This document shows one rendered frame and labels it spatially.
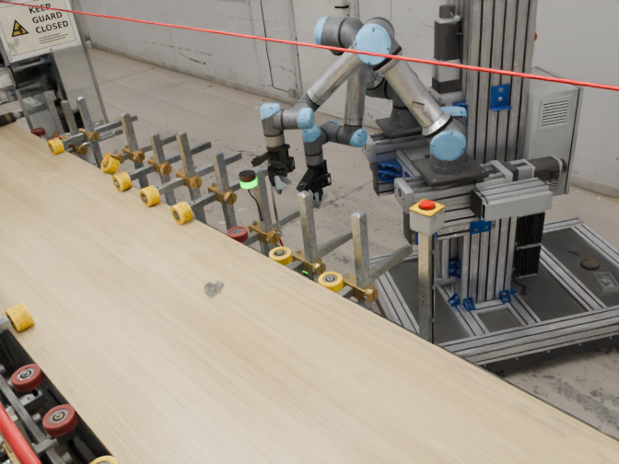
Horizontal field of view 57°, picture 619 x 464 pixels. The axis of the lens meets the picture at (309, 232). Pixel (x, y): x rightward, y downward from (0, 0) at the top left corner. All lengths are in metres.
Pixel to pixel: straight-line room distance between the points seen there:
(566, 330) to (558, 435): 1.36
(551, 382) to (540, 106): 1.23
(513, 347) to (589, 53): 2.15
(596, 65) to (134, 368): 3.35
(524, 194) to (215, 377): 1.31
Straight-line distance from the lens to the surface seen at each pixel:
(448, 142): 2.00
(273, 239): 2.23
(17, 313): 2.00
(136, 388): 1.67
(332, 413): 1.47
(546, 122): 2.48
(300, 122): 2.08
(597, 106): 4.22
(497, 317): 2.83
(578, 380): 2.90
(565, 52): 4.23
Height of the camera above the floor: 2.01
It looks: 31 degrees down
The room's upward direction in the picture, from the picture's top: 7 degrees counter-clockwise
